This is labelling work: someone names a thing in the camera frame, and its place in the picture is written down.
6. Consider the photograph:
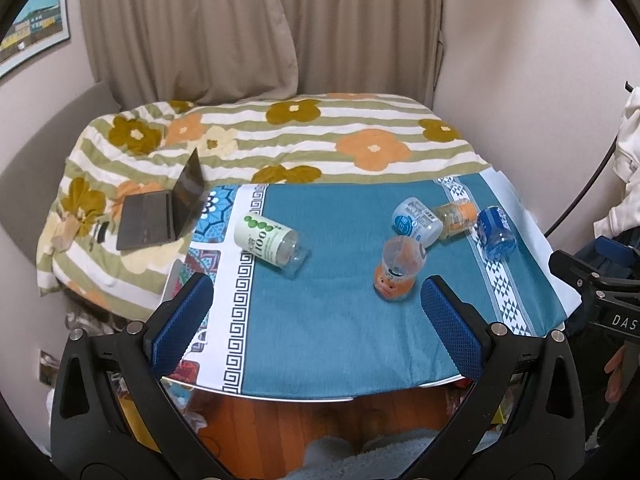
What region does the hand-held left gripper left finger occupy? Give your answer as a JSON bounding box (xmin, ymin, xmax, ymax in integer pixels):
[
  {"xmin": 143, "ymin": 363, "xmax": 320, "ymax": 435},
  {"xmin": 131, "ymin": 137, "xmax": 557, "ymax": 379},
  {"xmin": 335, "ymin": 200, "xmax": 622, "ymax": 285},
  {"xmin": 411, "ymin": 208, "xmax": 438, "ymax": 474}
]
[{"xmin": 49, "ymin": 273, "xmax": 236, "ymax": 480}]

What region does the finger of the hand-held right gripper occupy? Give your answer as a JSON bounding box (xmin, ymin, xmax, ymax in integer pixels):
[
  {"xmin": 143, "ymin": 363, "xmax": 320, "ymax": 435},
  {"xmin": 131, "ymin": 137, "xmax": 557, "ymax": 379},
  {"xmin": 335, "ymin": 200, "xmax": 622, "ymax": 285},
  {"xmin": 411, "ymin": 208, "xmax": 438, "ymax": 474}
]
[
  {"xmin": 549, "ymin": 250, "xmax": 628, "ymax": 295},
  {"xmin": 594, "ymin": 236, "xmax": 640, "ymax": 267}
]

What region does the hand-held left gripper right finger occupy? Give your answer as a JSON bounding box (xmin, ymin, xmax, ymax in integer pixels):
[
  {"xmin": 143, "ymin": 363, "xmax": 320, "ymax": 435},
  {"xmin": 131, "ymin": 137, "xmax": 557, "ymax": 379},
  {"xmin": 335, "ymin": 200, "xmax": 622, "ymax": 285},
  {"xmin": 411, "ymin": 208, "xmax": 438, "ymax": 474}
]
[{"xmin": 404, "ymin": 275, "xmax": 587, "ymax": 480}]

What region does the clear cup with orange label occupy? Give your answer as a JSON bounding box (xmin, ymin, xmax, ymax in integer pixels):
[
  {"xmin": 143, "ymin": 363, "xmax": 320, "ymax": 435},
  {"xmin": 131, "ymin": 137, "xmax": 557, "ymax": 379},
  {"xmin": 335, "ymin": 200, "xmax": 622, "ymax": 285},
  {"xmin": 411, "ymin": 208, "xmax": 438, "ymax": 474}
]
[{"xmin": 373, "ymin": 236, "xmax": 427, "ymax": 302}]

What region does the clear cup with blue label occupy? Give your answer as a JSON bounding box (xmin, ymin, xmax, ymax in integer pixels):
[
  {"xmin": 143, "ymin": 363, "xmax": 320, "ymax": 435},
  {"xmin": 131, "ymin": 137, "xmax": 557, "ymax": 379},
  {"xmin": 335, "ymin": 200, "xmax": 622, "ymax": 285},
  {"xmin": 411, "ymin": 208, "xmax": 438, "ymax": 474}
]
[{"xmin": 475, "ymin": 205, "xmax": 516, "ymax": 261}]

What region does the clear cup with green-white label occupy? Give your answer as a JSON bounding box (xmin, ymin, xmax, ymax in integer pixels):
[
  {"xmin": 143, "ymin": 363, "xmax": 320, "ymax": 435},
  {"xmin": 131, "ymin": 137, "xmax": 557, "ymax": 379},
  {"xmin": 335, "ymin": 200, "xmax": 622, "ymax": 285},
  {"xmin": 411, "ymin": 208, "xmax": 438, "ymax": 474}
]
[{"xmin": 234, "ymin": 214, "xmax": 311, "ymax": 278}]

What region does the clear cup with yellow-orange label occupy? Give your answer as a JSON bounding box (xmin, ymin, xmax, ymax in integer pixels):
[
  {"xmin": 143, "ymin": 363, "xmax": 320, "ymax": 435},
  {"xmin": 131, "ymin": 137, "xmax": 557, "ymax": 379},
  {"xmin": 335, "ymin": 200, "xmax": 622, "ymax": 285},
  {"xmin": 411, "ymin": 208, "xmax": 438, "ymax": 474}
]
[{"xmin": 433, "ymin": 198, "xmax": 478, "ymax": 240}]

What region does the clear cup with white-blue label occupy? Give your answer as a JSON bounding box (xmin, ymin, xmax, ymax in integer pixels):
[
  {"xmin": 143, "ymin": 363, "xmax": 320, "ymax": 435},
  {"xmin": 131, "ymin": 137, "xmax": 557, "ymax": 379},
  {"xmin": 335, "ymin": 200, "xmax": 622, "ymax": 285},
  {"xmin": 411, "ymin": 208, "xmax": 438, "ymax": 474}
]
[{"xmin": 391, "ymin": 197, "xmax": 444, "ymax": 248}]

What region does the person's right hand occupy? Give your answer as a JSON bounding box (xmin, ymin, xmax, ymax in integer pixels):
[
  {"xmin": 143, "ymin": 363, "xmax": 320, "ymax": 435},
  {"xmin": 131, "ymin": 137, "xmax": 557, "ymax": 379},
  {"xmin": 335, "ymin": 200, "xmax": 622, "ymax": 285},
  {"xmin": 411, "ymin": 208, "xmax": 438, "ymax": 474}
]
[{"xmin": 604, "ymin": 344, "xmax": 627, "ymax": 404}]

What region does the dark clothing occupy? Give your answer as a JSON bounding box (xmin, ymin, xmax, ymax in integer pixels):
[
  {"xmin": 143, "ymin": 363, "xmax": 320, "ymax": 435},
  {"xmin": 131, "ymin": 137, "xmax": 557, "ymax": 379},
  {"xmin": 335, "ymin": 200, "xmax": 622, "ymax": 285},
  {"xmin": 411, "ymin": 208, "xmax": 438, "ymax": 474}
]
[{"xmin": 567, "ymin": 310, "xmax": 640, "ymax": 461}]

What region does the white hanging garment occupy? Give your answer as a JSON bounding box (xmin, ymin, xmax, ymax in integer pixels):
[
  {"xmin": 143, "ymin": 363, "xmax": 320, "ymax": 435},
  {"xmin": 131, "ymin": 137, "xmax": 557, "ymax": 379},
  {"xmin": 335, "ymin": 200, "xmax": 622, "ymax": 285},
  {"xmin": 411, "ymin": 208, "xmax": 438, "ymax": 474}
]
[{"xmin": 594, "ymin": 87, "xmax": 640, "ymax": 241}]

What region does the grey laptop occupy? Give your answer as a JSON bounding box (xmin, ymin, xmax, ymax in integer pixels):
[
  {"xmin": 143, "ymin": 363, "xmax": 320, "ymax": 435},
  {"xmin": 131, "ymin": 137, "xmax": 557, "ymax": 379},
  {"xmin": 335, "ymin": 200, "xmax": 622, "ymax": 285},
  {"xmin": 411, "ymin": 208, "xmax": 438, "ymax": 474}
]
[{"xmin": 116, "ymin": 147, "xmax": 208, "ymax": 252}]

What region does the teal patterned tablecloth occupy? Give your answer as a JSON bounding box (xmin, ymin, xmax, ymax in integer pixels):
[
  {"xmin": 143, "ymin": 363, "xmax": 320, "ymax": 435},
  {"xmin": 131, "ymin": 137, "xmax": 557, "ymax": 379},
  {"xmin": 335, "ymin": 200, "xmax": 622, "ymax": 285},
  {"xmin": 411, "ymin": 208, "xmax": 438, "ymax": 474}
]
[{"xmin": 165, "ymin": 172, "xmax": 583, "ymax": 403}]

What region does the floral striped blanket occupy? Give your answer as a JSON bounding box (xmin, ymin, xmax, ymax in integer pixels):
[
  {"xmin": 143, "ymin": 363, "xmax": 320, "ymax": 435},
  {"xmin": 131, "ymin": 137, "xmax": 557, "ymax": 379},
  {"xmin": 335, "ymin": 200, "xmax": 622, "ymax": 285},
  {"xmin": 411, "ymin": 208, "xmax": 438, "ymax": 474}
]
[{"xmin": 36, "ymin": 92, "xmax": 493, "ymax": 321}]

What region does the beige curtain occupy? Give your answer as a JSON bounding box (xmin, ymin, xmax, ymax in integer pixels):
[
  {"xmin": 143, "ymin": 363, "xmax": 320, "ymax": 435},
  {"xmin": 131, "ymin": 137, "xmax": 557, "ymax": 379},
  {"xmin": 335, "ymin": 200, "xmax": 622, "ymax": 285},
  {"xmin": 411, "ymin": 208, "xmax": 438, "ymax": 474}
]
[{"xmin": 79, "ymin": 0, "xmax": 446, "ymax": 111}]

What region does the black cable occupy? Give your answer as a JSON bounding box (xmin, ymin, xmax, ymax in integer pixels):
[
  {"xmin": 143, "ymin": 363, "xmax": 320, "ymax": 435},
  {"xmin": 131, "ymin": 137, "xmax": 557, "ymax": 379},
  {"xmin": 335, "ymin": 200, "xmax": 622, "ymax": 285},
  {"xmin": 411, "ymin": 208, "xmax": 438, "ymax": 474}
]
[{"xmin": 544, "ymin": 80, "xmax": 640, "ymax": 237}]

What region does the wall poster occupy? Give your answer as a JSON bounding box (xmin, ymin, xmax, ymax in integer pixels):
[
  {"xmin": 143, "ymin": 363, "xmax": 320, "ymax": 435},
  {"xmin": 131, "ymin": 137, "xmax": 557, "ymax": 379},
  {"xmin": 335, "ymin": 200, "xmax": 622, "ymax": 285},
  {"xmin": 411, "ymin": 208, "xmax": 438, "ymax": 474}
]
[{"xmin": 0, "ymin": 0, "xmax": 73, "ymax": 81}]

